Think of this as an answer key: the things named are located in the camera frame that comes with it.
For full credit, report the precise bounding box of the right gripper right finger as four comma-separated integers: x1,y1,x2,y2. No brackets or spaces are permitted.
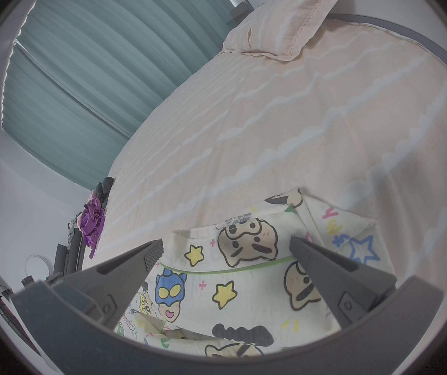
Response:
289,235,399,331

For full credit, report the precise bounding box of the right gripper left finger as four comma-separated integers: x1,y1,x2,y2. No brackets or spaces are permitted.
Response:
52,239,165,331

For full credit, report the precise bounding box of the white printed pyjama top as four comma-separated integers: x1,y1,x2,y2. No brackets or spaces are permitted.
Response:
116,188,395,360

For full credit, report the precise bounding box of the bed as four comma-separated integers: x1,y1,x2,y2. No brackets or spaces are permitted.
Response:
91,0,447,327

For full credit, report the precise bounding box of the black chest of drawers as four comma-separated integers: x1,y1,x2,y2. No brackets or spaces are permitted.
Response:
53,225,91,278

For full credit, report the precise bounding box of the purple satin garment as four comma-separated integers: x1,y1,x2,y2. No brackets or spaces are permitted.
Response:
80,196,109,261

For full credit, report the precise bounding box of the dark grey garment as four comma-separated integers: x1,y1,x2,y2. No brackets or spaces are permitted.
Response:
92,176,115,214

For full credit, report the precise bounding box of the blue-green curtain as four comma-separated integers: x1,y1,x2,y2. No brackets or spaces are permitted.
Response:
1,42,131,191
12,0,247,140

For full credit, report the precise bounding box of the cream pillow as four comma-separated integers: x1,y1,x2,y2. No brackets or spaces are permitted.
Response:
221,0,348,62

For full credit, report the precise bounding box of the grey bedside table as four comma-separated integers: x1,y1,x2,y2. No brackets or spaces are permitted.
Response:
225,2,254,25

